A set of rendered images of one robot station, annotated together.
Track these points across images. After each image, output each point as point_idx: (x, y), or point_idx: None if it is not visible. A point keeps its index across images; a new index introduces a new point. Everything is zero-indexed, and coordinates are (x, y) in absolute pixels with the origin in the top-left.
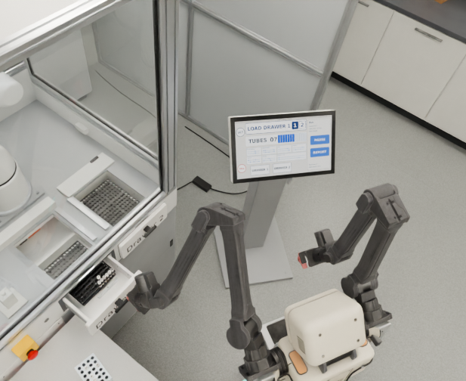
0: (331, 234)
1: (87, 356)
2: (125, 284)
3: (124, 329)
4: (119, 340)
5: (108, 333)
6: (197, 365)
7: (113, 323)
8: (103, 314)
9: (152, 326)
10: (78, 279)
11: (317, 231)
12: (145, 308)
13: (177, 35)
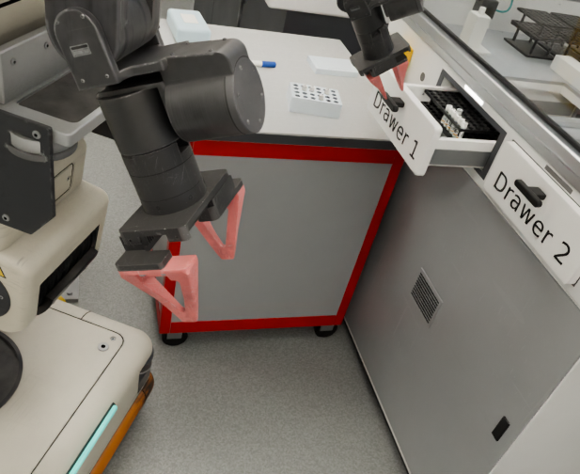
0: (197, 53)
1: (342, 116)
2: (423, 107)
3: (364, 397)
4: (350, 380)
5: (369, 331)
6: (216, 445)
7: (382, 329)
8: (389, 87)
9: (339, 434)
10: (466, 80)
11: (257, 91)
12: (358, 56)
13: None
